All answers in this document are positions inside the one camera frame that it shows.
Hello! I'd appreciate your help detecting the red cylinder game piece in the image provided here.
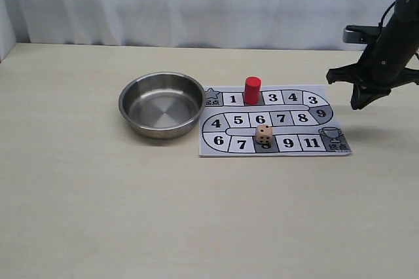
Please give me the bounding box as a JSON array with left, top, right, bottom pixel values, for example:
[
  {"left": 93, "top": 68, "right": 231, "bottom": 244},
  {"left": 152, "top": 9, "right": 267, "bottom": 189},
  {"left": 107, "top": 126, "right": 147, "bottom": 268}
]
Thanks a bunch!
[{"left": 244, "top": 76, "right": 261, "bottom": 105}]

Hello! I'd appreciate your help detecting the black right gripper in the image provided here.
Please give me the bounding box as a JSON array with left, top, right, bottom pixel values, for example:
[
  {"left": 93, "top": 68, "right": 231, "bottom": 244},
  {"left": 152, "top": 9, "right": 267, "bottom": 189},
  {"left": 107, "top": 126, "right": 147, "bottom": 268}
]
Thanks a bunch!
[{"left": 326, "top": 0, "right": 418, "bottom": 110}]

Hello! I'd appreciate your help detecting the wooden die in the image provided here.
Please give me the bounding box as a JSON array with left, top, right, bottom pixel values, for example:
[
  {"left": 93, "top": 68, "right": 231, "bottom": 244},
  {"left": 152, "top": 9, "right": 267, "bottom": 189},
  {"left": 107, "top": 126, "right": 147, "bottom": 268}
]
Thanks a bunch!
[{"left": 255, "top": 124, "right": 273, "bottom": 145}]

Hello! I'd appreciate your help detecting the stainless steel bowl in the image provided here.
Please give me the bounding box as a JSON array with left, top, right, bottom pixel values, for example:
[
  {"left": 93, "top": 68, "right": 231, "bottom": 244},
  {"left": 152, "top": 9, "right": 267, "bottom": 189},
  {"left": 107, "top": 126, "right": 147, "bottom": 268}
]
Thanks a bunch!
[{"left": 118, "top": 71, "right": 207, "bottom": 140}]

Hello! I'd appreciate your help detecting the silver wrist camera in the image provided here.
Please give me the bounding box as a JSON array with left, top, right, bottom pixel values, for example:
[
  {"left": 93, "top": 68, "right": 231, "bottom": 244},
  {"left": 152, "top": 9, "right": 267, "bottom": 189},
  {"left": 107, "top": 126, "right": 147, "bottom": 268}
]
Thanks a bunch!
[{"left": 342, "top": 25, "right": 380, "bottom": 45}]

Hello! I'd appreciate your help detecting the paper number game board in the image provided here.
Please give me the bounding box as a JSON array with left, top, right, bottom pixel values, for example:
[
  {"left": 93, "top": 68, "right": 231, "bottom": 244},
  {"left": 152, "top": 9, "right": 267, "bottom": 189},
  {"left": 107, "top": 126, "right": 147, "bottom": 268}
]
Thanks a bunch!
[{"left": 199, "top": 84, "right": 352, "bottom": 157}]

